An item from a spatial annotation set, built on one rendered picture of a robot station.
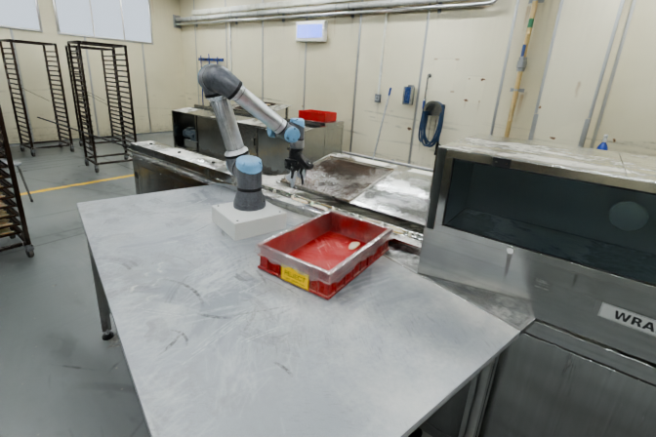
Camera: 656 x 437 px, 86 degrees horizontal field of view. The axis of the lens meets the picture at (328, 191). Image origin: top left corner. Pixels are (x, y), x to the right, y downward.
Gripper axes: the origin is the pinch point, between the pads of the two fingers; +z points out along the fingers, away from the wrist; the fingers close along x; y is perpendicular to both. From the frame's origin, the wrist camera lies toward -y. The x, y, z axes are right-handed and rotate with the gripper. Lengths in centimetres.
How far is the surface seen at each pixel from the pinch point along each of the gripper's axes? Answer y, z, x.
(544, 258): -117, -8, 23
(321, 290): -62, 10, 58
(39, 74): 700, -35, -83
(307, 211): -14.9, 8.8, 9.0
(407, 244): -69, 9, 9
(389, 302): -80, 12, 46
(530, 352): -121, 25, 22
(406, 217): -59, 5, -12
